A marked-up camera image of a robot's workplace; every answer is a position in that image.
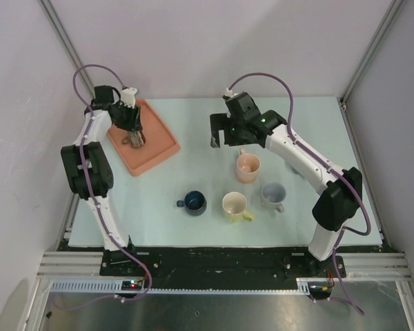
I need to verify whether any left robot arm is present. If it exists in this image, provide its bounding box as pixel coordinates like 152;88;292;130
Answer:
61;86;146;251

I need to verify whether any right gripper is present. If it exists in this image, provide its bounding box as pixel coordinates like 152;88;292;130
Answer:
210;113;250;148

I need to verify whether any salmon plastic tray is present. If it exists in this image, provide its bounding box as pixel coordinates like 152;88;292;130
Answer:
107;99;180;177

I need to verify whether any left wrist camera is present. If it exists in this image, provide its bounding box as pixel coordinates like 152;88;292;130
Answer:
120;87;138;109

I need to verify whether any brown glazed mug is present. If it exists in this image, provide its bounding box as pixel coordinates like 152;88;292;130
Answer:
121;130;146;148

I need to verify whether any large pink mug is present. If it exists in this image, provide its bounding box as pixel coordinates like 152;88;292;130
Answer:
235;148;261;183

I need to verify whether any pale yellow mug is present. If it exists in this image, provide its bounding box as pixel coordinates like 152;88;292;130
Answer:
221;192;255;223

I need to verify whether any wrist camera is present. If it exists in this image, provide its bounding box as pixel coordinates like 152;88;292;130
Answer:
222;88;236;101
120;87;138;109

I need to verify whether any light grey footed mug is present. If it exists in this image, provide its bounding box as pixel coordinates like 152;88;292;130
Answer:
261;182;286;213

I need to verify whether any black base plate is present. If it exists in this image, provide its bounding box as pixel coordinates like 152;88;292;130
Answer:
99;246;346;290

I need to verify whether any dark blue striped mug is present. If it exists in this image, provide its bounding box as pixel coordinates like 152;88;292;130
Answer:
176;190;207;217

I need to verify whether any grey cable duct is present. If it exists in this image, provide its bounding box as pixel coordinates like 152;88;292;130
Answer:
50;277;313;296

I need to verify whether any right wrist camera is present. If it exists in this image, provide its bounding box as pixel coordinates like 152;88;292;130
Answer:
222;88;236;101

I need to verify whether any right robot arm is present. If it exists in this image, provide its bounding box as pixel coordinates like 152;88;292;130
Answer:
210;90;364;277

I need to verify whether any aluminium frame rail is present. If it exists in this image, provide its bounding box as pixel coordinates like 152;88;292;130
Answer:
37;252;413;281

